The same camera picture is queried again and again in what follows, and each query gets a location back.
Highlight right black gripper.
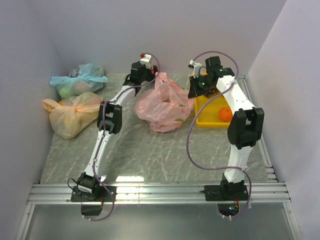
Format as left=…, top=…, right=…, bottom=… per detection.
left=188, top=73, right=214, bottom=99

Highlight pink plastic bag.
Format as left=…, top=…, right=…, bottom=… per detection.
left=134, top=72, right=195, bottom=133

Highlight dark fake grape bunch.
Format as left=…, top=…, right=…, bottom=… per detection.
left=203, top=87, right=219, bottom=98

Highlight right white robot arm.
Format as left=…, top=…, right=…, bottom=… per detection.
left=188, top=56, right=265, bottom=200

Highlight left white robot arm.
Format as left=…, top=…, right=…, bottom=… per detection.
left=76, top=54, right=158, bottom=201

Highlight blue tied plastic bag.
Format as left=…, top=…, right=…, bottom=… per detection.
left=49, top=63, right=108, bottom=99

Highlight orange tied plastic bag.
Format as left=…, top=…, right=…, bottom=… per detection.
left=42, top=92, right=103, bottom=140

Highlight yellow plastic tray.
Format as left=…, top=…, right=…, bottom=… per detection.
left=191, top=92, right=231, bottom=128

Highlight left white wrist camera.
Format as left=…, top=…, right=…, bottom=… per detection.
left=139, top=53, right=153, bottom=69

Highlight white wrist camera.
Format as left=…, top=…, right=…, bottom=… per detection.
left=139, top=53, right=153, bottom=69
left=188, top=60, right=203, bottom=78

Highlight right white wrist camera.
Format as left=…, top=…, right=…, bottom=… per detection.
left=188, top=60, right=203, bottom=78

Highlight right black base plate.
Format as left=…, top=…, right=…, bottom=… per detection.
left=200, top=185, right=249, bottom=202

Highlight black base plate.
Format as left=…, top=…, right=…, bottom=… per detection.
left=70, top=186, right=117, bottom=203
left=200, top=185, right=249, bottom=202

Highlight aluminium front rail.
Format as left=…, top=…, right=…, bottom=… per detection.
left=27, top=182, right=291, bottom=205

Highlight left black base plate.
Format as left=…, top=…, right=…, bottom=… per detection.
left=70, top=186, right=117, bottom=203

